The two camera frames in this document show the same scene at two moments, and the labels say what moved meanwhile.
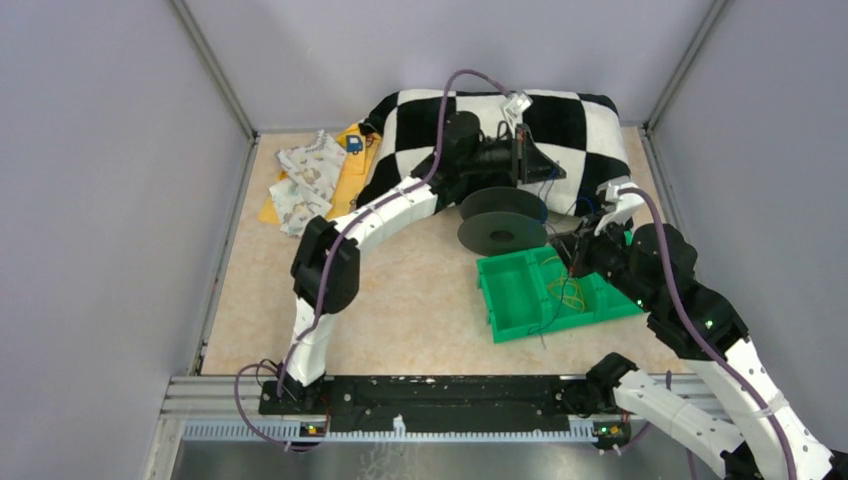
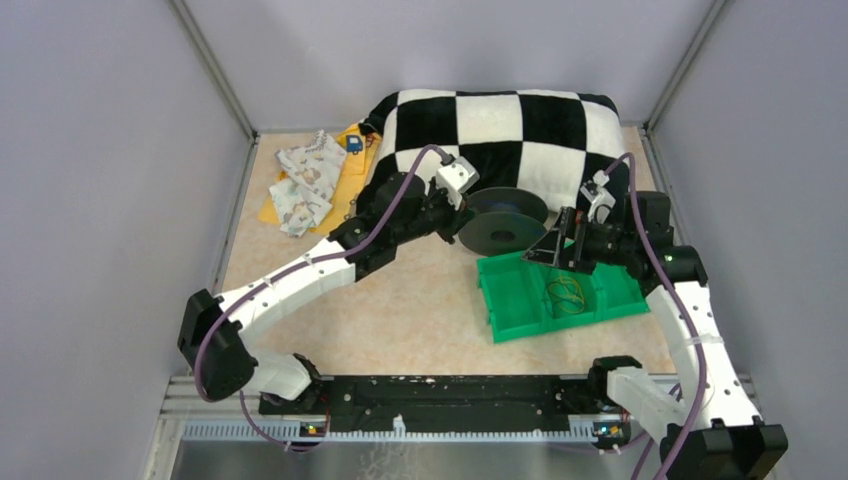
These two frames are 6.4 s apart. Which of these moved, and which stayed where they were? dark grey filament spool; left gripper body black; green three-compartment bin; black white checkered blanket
Moved: left gripper body black
Stayed: black white checkered blanket; green three-compartment bin; dark grey filament spool
